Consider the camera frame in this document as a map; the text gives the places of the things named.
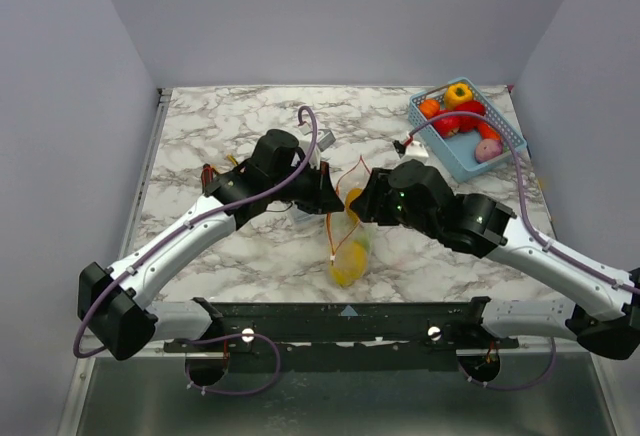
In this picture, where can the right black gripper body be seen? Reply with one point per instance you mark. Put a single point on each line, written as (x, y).
(377, 197)

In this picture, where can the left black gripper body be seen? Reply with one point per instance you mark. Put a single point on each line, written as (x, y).
(304, 191)

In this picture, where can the yellow toy orange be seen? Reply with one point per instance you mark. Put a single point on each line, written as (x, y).
(351, 196)

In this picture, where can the clear zip top bag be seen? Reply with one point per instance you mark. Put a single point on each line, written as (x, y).
(335, 223)

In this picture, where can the yellow toy lemon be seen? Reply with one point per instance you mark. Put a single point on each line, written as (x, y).
(352, 260)

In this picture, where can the blue plastic basket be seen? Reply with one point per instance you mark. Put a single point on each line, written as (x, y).
(457, 154)

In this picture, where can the red toy apple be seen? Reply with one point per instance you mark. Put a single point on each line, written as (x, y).
(446, 125)

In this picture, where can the yellow toy corn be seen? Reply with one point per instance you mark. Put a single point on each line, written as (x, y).
(343, 276)

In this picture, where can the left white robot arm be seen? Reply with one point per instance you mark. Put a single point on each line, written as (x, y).
(117, 303)

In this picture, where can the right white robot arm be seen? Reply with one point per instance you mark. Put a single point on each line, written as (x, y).
(599, 305)

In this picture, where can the orange toy pumpkin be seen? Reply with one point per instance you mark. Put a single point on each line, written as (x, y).
(429, 108)

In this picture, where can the pink toy onion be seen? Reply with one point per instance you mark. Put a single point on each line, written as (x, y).
(488, 149)

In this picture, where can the red black utility knife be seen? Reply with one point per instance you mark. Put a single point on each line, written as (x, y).
(207, 176)

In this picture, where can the yellow toy bell pepper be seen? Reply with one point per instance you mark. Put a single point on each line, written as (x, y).
(457, 94)

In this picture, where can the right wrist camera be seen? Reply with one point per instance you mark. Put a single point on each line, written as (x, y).
(411, 149)

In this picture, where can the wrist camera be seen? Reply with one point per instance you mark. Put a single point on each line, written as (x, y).
(411, 149)
(324, 139)

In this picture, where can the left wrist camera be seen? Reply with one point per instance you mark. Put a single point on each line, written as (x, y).
(324, 139)

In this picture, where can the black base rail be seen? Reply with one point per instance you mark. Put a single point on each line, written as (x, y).
(342, 337)

